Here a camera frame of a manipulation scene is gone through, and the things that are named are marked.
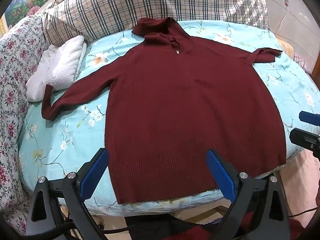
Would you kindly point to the person's dark clothing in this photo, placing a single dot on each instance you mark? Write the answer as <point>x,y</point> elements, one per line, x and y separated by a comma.
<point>150,227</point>

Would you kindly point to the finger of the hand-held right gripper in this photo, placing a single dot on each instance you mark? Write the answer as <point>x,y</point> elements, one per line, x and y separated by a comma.
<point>306,137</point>
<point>310,118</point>

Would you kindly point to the maroon knit sweater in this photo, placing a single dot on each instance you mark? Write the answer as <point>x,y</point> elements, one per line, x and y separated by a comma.
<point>175,105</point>

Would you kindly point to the pink floral quilt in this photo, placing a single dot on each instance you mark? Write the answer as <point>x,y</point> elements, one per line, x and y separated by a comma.
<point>12,80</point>

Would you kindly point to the light blue floral bedsheet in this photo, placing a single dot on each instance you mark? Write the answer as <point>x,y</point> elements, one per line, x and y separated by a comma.
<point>62,135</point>

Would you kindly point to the white folded towel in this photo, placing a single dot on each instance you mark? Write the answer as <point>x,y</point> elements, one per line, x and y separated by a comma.
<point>62,65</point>

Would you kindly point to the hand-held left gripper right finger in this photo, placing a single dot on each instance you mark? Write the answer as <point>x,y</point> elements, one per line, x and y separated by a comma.
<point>220,170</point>

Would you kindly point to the wall socket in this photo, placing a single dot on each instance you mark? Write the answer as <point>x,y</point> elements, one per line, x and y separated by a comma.
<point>286,3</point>

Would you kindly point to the peach floral cloth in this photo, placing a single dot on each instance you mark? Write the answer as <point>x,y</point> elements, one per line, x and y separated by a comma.
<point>290,52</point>

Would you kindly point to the beige plaid quilt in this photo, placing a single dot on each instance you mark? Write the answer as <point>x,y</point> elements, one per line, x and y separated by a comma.
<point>125,5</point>

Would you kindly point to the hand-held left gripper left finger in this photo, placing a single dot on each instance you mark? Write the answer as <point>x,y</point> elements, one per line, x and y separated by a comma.
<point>96,170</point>

